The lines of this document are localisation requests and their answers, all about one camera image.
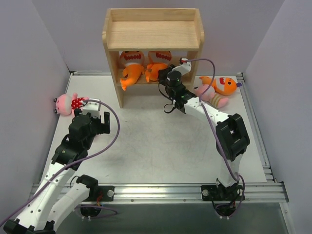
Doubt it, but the orange shark plush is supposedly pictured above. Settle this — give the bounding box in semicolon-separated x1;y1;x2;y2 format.
119;51;145;91
145;51;172;82
198;76;241;96

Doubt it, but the pink plush striped shirt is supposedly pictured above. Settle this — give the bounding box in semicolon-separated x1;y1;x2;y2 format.
194;84;229;108

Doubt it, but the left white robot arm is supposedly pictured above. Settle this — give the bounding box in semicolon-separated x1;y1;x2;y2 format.
1;108;110;234

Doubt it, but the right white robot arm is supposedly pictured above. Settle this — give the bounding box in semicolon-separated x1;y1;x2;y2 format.
157;62;250;199

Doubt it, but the wooden three-tier shelf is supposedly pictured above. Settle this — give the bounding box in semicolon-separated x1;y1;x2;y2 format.
102;8;205;107

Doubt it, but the pink plush red polka-dot shirt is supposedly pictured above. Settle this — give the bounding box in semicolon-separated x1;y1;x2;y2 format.
53;93;89;116

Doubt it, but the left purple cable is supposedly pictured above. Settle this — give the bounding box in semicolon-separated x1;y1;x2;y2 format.
0;98;121;222

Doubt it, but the purple cable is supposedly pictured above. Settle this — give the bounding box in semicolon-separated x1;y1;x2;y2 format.
0;98;121;222
185;58;244;217

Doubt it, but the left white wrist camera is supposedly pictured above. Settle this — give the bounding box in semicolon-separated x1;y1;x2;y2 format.
82;98;101;118

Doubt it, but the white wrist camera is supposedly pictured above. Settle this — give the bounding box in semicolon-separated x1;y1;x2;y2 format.
82;98;101;118
172;58;192;76

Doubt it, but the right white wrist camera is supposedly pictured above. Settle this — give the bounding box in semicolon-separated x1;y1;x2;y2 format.
172;58;192;76

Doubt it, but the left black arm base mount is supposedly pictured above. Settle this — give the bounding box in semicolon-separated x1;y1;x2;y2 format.
76;175;115;202

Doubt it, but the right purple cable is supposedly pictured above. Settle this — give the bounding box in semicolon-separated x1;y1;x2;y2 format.
185;58;244;217

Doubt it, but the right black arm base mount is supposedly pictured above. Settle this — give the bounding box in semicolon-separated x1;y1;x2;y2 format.
200;184;245;201

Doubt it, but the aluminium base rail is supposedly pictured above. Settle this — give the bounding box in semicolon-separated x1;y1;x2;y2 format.
85;182;289;204

